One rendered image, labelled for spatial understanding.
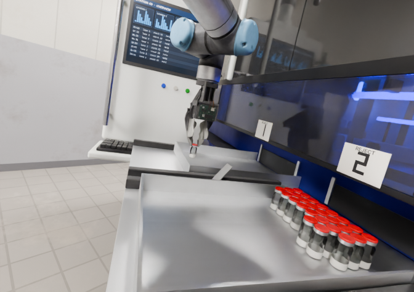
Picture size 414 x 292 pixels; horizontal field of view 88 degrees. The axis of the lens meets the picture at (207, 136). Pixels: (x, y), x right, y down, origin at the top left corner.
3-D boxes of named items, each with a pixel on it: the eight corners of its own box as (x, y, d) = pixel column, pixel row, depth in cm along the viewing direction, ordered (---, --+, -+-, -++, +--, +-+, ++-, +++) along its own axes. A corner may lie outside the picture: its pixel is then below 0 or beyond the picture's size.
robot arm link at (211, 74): (195, 66, 69) (219, 72, 72) (193, 81, 70) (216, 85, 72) (201, 64, 62) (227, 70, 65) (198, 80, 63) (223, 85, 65)
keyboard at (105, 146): (189, 153, 108) (190, 148, 108) (194, 162, 95) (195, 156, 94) (103, 142, 97) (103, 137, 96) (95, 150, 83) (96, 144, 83)
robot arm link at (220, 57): (198, 26, 64) (214, 36, 70) (191, 63, 65) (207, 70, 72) (219, 24, 59) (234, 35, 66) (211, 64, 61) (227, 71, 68)
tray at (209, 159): (255, 160, 88) (257, 152, 87) (298, 188, 63) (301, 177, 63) (173, 150, 77) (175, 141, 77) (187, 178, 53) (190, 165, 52)
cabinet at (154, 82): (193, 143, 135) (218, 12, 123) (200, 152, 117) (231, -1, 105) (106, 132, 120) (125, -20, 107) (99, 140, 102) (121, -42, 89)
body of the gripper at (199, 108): (192, 120, 64) (199, 79, 62) (186, 116, 72) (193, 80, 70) (216, 124, 66) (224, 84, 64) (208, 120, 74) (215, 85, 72)
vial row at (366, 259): (292, 207, 48) (298, 188, 48) (373, 270, 31) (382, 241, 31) (284, 206, 48) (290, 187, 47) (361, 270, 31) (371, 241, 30)
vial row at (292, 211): (276, 206, 47) (281, 186, 46) (350, 271, 30) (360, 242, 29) (267, 205, 46) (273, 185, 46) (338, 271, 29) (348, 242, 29)
